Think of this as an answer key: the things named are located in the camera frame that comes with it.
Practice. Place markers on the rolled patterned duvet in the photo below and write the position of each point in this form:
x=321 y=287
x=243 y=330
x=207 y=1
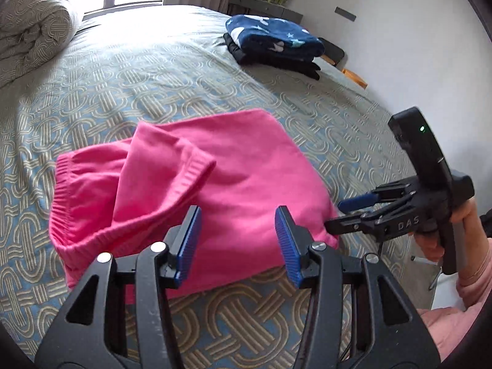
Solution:
x=34 y=27

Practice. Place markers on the pink pants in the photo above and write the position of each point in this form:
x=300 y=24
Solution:
x=238 y=169

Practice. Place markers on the folded black clothes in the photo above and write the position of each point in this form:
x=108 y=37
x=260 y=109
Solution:
x=246 y=55

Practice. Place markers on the dark side desk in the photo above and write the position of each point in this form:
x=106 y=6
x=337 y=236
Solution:
x=261 y=7

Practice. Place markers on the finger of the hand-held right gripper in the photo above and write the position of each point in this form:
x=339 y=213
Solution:
x=346 y=225
x=357 y=201

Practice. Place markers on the folded blue star blanket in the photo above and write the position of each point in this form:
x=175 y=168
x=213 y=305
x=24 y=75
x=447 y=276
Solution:
x=269 y=36

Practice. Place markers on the person's right forearm pink sleeve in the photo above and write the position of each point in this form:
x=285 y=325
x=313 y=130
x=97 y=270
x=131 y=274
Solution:
x=476 y=284

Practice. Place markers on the person's right hand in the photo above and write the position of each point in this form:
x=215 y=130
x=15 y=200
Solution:
x=426 y=246

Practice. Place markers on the person's pink clothing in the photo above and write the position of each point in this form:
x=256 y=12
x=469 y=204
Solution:
x=449 y=326

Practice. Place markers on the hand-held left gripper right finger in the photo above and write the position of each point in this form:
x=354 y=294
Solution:
x=286 y=246

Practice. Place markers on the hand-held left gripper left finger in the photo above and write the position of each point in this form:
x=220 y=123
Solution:
x=188 y=246

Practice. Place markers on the black chair with wooden frame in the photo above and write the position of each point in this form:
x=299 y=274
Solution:
x=332 y=50

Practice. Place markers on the dark wall plate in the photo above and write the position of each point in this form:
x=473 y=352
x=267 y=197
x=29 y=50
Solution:
x=345 y=14

